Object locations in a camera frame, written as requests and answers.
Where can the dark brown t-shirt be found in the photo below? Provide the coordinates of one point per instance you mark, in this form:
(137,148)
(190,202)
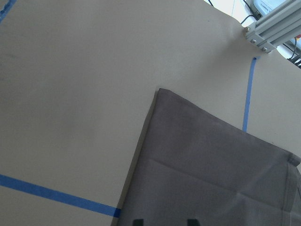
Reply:
(193,165)

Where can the aluminium frame post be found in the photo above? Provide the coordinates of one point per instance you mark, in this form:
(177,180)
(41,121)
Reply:
(277,27)

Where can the blue tape centre short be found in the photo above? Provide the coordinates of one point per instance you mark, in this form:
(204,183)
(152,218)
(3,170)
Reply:
(248,93)

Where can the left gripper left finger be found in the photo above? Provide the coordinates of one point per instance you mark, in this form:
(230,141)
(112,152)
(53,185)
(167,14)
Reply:
(137,222)

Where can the blue tape line left lengthwise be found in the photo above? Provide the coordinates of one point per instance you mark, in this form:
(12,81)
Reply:
(6,8)

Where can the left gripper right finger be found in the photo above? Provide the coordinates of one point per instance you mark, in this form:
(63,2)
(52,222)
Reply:
(192,222)

